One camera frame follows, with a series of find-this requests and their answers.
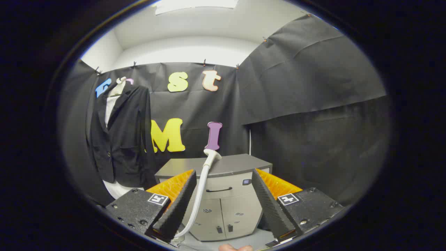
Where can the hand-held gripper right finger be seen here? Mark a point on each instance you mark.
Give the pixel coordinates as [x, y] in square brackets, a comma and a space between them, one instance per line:
[270, 209]

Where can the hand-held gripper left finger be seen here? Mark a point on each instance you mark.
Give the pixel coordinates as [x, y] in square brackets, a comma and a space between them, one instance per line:
[177, 209]

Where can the black suit jacket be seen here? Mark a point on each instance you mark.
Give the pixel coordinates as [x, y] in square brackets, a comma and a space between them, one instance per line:
[125, 139]

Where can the white clothes hanger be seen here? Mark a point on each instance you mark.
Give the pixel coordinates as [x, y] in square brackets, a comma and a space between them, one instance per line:
[118, 89]

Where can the grey cabinet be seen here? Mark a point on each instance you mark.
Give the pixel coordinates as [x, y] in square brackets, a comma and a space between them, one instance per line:
[230, 209]

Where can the black backdrop cloth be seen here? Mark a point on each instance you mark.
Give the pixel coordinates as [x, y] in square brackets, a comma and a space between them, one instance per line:
[313, 87]

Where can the ceiling light panel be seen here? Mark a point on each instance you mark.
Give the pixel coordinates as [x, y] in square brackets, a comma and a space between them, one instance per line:
[195, 5]

